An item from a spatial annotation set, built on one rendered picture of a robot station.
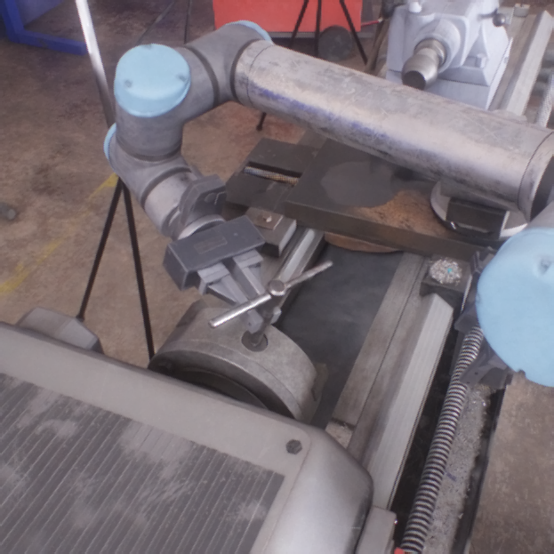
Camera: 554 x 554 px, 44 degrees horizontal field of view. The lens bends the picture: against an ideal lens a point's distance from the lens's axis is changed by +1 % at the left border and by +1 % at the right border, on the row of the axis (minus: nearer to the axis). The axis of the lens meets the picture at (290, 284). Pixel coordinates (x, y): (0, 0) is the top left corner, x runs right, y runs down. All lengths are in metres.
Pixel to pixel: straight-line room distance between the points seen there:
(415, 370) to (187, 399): 0.74
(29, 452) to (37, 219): 2.60
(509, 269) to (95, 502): 0.42
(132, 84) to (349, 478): 0.52
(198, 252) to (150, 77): 0.22
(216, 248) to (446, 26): 1.17
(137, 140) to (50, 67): 3.60
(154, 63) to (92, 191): 2.48
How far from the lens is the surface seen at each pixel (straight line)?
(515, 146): 0.72
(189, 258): 0.89
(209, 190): 0.88
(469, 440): 1.82
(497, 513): 2.22
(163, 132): 0.92
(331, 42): 4.24
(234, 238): 0.93
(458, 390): 1.50
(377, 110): 0.80
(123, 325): 2.67
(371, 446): 1.27
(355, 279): 1.72
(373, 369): 1.38
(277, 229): 1.62
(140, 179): 0.97
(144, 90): 0.88
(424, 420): 1.85
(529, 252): 0.56
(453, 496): 1.74
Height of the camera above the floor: 1.91
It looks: 45 degrees down
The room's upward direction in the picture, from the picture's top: 2 degrees counter-clockwise
